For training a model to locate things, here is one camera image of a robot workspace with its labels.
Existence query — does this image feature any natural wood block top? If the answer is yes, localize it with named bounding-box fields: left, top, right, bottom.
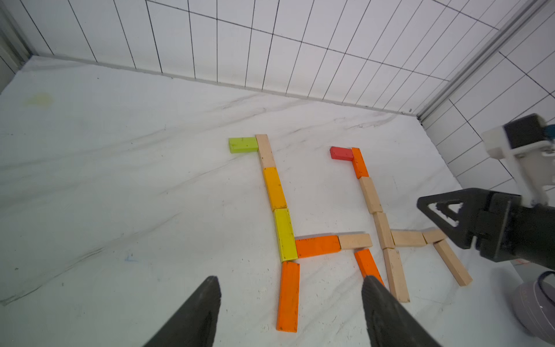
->
left=255, top=134, right=276, bottom=169

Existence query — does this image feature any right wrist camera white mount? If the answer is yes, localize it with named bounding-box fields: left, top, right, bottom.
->
left=481, top=114, right=554, bottom=208

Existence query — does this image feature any natural wood block diagonal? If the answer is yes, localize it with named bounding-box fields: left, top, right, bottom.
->
left=372, top=212, right=395, bottom=249
left=338, top=234, right=373, bottom=250

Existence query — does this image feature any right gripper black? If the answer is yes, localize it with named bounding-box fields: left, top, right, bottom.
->
left=416, top=188, right=554, bottom=270

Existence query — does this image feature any natural wood block bottom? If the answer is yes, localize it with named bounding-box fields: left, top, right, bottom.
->
left=383, top=248, right=410, bottom=303

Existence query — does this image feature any amber yellow block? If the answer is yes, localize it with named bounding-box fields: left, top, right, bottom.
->
left=263, top=167, right=288, bottom=211

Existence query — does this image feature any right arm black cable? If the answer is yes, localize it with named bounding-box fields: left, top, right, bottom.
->
left=536, top=270, right=555, bottom=304

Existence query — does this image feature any orange block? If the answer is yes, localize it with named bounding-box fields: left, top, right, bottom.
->
left=295, top=235, right=342, bottom=259
left=276, top=261, right=300, bottom=333
left=351, top=147, right=369, bottom=179
left=354, top=249, right=384, bottom=286

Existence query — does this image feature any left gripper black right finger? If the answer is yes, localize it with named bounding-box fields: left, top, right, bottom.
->
left=361, top=276, right=439, bottom=347

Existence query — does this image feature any purple bowl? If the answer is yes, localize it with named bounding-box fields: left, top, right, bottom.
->
left=511, top=270, right=554, bottom=346

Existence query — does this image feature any lime green block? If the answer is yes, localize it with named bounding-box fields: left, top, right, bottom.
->
left=228, top=137, right=259, bottom=153

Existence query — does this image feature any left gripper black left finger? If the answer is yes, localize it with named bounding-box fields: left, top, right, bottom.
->
left=145, top=276, right=221, bottom=346

